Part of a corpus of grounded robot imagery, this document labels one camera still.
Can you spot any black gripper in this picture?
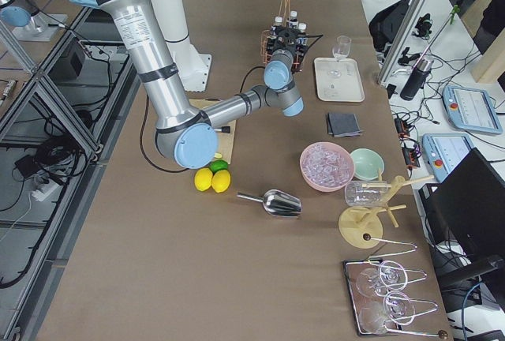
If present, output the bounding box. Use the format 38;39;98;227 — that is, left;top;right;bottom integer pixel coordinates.
271;27;306;61

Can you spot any copper wire bottle basket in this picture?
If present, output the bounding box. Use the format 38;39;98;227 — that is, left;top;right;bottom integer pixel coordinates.
260;0;309;73

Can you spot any tea bottle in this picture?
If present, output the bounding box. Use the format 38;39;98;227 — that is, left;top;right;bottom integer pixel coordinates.
297;22;308;47
287;10;298;29
271;16;283;36

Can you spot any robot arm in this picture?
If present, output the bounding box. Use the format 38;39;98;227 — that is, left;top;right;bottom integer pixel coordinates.
70;0;304;169

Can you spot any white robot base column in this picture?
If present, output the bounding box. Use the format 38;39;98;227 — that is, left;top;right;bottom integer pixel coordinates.
151;0;211;92

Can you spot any clear wine glass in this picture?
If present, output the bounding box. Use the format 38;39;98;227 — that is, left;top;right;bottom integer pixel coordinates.
330;36;352;78

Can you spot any cream serving tray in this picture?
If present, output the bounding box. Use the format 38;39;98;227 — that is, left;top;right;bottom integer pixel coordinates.
314;57;365;103

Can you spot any grey folded cloth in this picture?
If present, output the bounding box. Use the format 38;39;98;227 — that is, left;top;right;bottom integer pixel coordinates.
326;112;362;137

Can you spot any wooden cutting board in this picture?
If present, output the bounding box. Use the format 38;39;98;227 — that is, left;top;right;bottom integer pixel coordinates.
189;98;237;164

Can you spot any pink bowl with ice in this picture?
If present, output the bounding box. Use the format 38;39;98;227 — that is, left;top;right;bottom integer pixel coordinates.
299;142;355;193

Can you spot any black thermos bottle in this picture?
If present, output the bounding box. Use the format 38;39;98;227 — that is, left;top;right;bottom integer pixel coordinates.
400;57;433;101

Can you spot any green lime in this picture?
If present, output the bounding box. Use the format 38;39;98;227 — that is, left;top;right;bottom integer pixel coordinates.
209;159;229;174

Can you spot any green bowl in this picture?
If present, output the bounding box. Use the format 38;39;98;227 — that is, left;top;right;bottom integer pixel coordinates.
350;148;385;181

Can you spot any yellow lemon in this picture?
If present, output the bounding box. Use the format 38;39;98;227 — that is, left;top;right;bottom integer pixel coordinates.
193;167;214;192
211;170;231;193

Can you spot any metal ice scoop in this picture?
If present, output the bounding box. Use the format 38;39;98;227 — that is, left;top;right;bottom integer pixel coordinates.
237;189;302;217

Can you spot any glass tumbler on tree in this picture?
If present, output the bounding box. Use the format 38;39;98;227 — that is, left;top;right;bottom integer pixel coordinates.
344;181;390;207

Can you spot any wooden mug tree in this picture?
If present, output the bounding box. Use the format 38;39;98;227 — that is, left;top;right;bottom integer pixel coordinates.
338;175;434;249

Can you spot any upturned wine glass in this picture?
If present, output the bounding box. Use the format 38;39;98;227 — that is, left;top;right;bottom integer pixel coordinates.
358;290;415;335
356;260;407;298

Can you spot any aluminium frame post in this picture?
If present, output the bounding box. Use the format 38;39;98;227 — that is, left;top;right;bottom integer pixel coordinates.
377;0;427;88

